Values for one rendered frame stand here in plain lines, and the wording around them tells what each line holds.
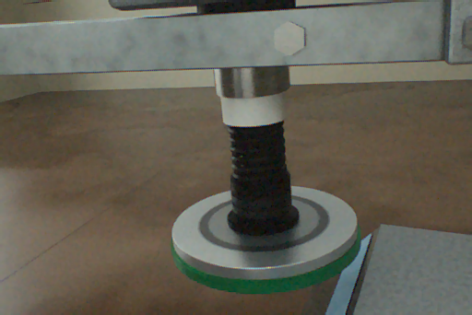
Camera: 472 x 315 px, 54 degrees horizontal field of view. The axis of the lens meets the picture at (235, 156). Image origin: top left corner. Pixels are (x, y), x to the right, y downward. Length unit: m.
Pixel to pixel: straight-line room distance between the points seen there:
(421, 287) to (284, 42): 0.29
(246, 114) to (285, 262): 0.15
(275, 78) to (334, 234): 0.17
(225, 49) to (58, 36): 0.17
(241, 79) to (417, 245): 0.30
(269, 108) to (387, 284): 0.23
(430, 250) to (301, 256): 0.19
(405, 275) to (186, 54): 0.33
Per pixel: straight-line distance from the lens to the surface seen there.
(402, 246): 0.61
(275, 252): 0.48
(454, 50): 0.41
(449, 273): 0.57
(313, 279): 0.47
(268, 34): 0.43
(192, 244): 0.51
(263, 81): 0.46
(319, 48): 0.43
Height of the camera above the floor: 1.12
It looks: 18 degrees down
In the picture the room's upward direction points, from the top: 5 degrees counter-clockwise
